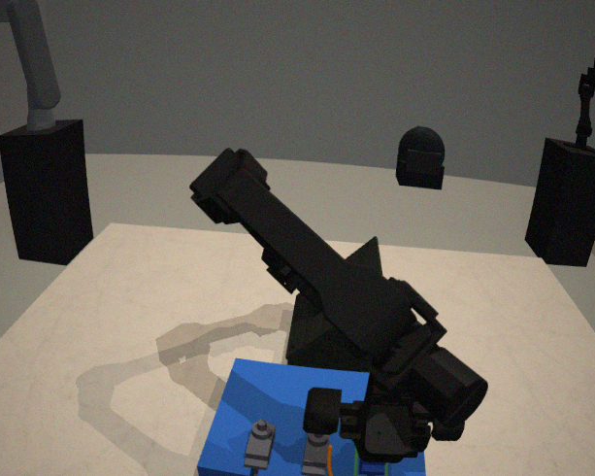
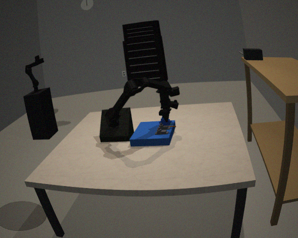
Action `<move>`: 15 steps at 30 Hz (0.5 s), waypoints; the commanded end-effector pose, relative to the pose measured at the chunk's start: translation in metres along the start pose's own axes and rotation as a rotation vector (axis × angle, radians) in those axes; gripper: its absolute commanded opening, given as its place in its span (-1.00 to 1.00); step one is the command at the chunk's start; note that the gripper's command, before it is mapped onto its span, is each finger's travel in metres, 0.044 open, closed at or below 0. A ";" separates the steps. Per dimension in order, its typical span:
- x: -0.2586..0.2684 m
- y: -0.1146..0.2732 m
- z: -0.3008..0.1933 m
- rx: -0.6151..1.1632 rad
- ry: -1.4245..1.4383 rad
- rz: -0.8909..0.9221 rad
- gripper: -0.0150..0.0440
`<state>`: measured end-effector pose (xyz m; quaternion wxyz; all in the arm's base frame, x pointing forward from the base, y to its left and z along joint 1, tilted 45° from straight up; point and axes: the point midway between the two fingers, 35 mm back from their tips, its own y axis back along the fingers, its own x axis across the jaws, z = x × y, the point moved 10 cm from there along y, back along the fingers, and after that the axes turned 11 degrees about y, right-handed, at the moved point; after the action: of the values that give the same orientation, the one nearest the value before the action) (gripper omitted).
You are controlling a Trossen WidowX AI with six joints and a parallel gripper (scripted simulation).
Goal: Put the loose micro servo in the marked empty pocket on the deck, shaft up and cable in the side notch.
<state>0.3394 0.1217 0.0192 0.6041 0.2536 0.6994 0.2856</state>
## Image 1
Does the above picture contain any blue flat plate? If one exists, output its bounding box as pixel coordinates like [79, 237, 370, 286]
[197, 358, 426, 476]

